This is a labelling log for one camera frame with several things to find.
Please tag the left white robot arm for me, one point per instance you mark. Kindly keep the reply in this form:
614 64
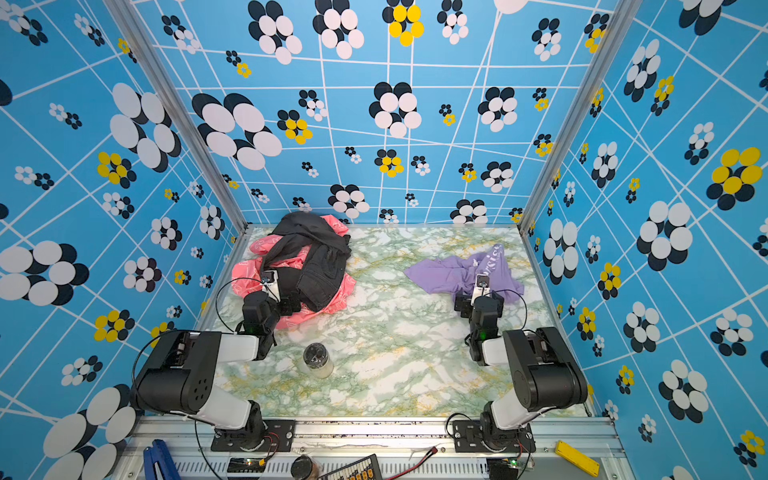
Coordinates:
179 378

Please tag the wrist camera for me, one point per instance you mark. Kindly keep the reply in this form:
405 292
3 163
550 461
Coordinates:
269 279
481 286

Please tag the round dark cap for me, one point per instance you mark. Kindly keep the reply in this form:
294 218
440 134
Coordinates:
304 468

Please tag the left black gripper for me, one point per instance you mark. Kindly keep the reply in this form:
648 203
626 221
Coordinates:
285 309

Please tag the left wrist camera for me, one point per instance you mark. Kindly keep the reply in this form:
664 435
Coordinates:
269 279

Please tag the black keypad device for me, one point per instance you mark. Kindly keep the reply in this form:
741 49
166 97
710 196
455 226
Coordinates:
366 468

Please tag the black denim cloth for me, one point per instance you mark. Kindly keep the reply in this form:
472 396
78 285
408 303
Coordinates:
321 283

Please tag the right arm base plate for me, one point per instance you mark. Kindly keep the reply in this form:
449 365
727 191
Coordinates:
471 436

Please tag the purple cloth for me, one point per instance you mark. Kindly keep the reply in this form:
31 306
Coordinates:
457 275

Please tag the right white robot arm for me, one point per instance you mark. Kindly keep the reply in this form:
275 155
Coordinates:
544 373

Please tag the dark grey cloth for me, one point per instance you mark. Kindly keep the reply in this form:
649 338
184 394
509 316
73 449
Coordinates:
325 235

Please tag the clear jar black lid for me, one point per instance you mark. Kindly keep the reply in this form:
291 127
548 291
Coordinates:
317 359

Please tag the blue clamp tool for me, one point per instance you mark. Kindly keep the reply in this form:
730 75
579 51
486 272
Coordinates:
158 462

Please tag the pink patterned cloth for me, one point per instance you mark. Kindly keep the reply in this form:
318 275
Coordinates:
246 279

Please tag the small circuit board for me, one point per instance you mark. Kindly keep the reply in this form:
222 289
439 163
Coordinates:
243 466

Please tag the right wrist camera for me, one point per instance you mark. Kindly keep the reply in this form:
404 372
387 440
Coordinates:
481 286

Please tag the aluminium front rail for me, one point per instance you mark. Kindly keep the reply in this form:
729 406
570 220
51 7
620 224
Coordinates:
413 448

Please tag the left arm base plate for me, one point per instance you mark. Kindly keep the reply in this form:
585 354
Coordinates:
271 435

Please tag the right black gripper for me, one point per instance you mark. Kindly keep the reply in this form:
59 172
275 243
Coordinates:
464 304

